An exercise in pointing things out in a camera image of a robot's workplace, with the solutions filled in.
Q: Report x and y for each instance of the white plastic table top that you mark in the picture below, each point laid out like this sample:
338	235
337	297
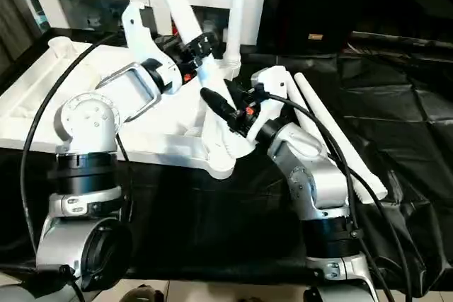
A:
53	79

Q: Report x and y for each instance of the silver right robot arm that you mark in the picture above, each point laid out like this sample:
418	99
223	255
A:
318	181

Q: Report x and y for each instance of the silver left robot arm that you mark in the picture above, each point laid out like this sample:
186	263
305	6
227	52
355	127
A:
88	121

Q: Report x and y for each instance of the black work mat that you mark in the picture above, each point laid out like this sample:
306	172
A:
212	227

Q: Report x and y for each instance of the grey curtain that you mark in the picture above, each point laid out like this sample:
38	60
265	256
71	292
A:
16	15

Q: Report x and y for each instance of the dark robot torso front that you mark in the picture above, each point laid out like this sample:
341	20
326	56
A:
143	293

